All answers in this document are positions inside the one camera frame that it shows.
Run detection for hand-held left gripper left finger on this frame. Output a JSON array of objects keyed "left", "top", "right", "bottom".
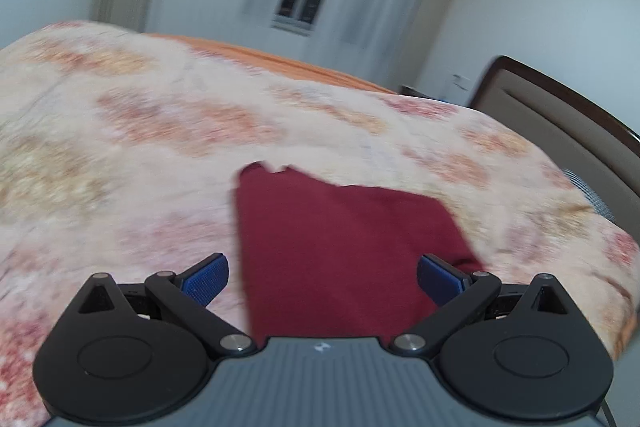
[{"left": 74, "top": 251, "right": 258, "bottom": 359}]

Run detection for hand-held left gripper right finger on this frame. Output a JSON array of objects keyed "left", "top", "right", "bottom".
[{"left": 388, "top": 254, "right": 572, "bottom": 357}]

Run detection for maroon garment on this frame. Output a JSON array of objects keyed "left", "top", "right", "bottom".
[{"left": 234, "top": 162, "right": 487, "bottom": 341}]

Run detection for floral beige blanket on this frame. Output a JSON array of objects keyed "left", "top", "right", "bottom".
[{"left": 0, "top": 21, "right": 640, "bottom": 427}]

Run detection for grey patterned pillow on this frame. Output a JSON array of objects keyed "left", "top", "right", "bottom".
[{"left": 564, "top": 167, "right": 617, "bottom": 224}]

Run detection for orange bed sheet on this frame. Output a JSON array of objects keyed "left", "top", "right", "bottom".
[{"left": 147, "top": 33, "right": 398, "bottom": 95}]

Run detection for padded headboard with wooden frame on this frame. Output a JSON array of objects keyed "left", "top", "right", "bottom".
[{"left": 471, "top": 55, "right": 640, "bottom": 198}]

